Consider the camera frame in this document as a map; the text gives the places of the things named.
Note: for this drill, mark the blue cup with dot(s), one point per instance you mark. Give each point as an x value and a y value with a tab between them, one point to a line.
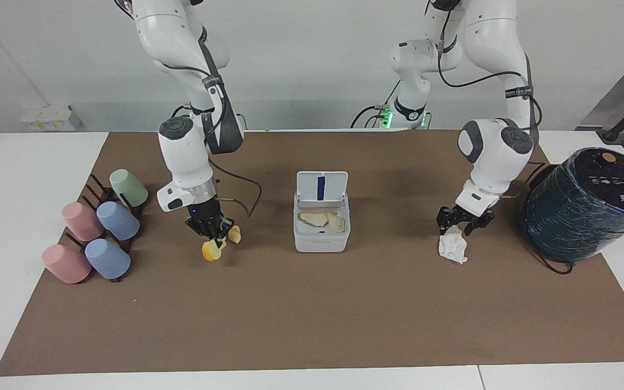
108	260
119	221

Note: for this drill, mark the small yellow fruit peel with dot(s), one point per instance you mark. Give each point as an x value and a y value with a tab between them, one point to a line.
234	234

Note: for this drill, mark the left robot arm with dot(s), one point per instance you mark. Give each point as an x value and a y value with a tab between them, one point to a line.
493	157

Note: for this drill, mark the crumpled white tissue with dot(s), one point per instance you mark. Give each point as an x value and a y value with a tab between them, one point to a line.
453	246

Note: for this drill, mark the small white lidded bin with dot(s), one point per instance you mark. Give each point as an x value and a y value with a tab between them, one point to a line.
322	238

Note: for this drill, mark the dark round wrapped bin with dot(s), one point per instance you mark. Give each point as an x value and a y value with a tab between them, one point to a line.
583	211

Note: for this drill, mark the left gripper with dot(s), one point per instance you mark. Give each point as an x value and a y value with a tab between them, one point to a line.
468	211

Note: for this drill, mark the pink cup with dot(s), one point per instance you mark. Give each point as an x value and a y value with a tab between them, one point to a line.
66	264
82	222

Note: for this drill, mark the pale peel scraps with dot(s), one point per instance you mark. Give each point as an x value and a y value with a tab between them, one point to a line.
323	221

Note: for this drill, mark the dark brown cup rack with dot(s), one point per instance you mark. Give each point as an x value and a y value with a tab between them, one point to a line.
101	195

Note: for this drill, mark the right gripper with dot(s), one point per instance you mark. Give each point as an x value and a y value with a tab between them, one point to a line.
205	211

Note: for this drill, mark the green cup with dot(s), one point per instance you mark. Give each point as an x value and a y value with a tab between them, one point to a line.
130	188

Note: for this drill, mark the white cardboard box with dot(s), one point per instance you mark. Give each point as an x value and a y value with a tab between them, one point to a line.
52	119

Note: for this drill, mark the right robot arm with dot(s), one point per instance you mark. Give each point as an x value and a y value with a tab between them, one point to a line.
182	154

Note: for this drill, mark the large yellow fruit peel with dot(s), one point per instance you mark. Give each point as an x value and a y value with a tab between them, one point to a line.
212	251

